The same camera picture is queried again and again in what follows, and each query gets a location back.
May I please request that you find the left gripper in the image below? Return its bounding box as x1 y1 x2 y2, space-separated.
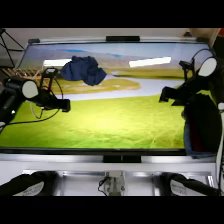
45 94 72 113

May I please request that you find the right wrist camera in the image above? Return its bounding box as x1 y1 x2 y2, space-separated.
178 59 195 74

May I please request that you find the dark blue garment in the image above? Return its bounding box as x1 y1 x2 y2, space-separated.
59 55 108 87

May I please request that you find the black cable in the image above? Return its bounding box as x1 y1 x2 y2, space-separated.
97 176 111 197
0 75 65 134
191 48 215 66

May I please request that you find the black garment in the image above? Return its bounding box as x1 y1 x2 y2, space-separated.
184 93 222 155

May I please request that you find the red garment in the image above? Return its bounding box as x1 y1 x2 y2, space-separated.
190 127 203 152

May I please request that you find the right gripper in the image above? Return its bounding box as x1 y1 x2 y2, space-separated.
158 85 188 108

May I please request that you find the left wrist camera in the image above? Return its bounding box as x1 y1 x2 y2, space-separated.
40 67 60 90

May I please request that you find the silver frame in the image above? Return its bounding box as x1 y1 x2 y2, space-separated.
0 152 224 197

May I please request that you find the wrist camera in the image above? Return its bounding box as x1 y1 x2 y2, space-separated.
40 67 60 90
178 59 195 74

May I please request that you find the black tripod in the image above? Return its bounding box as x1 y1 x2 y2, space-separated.
0 28 26 68

